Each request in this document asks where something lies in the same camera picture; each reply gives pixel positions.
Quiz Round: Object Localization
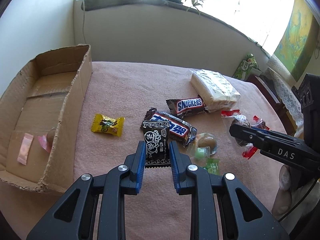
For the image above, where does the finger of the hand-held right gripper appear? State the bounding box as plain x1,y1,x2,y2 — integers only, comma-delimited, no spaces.
229,124,267,149
251,127,300,144

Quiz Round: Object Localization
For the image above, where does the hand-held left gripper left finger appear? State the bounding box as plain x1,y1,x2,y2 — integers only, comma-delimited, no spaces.
26,141,147,240

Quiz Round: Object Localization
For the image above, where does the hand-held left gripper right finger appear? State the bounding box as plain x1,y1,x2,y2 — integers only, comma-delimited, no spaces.
169,141,290,240

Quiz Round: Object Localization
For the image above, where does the brown candy with red-ended wrapper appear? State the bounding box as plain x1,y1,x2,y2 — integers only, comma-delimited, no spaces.
221,109,258,160

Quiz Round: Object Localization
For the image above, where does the small red-ended candy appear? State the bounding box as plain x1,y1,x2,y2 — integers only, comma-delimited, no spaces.
251,115,270,131

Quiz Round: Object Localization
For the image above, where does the black candy packet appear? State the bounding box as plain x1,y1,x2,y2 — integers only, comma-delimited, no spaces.
142,120,172,168

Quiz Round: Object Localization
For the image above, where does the pale green candy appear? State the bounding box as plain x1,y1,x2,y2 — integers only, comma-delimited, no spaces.
187,146,211,160

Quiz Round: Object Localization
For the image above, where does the large brown chocolate bar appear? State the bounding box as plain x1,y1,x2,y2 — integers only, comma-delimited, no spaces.
143,107,198,147

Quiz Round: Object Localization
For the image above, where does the brown round candy clear wrapper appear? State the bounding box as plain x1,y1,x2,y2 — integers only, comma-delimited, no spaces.
196,133,218,153

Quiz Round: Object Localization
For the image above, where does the small green candy packet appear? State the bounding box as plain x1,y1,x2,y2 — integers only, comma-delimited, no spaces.
204,159,221,176

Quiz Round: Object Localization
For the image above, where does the yellow candy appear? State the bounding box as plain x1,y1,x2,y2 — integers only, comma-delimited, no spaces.
91,114,125,137

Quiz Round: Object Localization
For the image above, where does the clear packet of sliced bread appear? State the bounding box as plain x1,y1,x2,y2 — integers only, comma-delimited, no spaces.
189,69,241,113

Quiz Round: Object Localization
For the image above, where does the small brown chocolate bar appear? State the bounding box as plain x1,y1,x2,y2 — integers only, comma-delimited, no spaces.
166,97,208,119

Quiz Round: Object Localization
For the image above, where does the brown cardboard box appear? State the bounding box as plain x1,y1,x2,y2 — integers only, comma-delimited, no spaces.
0,44,93,193

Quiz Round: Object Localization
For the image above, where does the person's right hand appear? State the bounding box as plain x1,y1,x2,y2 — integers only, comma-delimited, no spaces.
273,164,307,217

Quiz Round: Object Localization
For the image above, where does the white lace cloth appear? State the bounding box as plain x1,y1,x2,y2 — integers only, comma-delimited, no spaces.
265,55,304,133

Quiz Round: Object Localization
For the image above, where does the green printed carton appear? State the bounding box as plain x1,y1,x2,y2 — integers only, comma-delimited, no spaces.
232,53,260,82

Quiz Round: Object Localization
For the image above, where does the brown candy in pink wrapper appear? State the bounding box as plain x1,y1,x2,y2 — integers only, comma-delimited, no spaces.
37,128,57,153

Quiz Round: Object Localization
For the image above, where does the pink candy packet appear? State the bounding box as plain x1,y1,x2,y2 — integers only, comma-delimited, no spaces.
17,133,34,165

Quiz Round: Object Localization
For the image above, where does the wall poster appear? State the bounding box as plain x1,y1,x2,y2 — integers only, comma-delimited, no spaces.
274,0,317,82

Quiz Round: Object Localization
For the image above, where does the white cable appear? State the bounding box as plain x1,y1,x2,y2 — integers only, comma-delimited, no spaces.
81,0,94,46

